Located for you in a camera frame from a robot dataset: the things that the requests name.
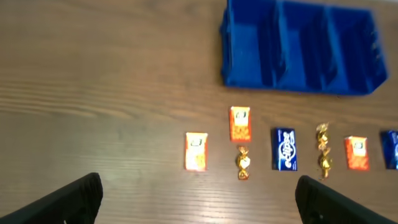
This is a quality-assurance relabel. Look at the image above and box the blue candy pack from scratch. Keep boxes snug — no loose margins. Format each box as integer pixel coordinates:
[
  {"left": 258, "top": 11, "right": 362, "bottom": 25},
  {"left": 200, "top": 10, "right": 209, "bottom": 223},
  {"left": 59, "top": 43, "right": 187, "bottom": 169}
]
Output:
[
  {"left": 271, "top": 127, "right": 299, "bottom": 172},
  {"left": 380, "top": 129, "right": 398, "bottom": 170}
]

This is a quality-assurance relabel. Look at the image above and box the orange candy box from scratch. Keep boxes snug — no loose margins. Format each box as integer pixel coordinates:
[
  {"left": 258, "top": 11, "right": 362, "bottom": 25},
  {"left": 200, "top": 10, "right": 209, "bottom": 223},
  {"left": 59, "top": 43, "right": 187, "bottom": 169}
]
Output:
[
  {"left": 229, "top": 106, "right": 252, "bottom": 143},
  {"left": 344, "top": 135, "right": 371, "bottom": 171},
  {"left": 185, "top": 132, "right": 208, "bottom": 172}
]

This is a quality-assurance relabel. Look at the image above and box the blue tray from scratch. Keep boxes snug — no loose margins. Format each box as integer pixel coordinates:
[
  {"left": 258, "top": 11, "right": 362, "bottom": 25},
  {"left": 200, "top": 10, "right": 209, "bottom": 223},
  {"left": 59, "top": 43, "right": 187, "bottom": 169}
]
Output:
[{"left": 220, "top": 0, "right": 389, "bottom": 96}]

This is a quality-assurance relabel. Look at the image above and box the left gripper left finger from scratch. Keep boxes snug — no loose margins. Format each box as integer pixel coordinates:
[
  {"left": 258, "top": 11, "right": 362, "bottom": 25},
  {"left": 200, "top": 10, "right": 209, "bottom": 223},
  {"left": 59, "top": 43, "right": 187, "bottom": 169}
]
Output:
[{"left": 0, "top": 172, "right": 104, "bottom": 224}]

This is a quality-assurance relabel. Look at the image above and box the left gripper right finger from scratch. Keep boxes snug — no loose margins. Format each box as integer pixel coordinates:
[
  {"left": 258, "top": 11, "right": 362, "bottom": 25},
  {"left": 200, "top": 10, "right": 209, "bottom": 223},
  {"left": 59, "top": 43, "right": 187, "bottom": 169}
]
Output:
[{"left": 294, "top": 175, "right": 398, "bottom": 224}]

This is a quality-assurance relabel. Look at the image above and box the gold candy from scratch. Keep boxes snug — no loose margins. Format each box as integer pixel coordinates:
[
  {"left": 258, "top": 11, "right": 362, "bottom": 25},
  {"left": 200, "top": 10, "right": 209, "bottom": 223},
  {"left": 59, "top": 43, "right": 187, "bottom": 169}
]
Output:
[
  {"left": 315, "top": 123, "right": 330, "bottom": 150},
  {"left": 236, "top": 145, "right": 251, "bottom": 181},
  {"left": 317, "top": 147, "right": 333, "bottom": 180}
]

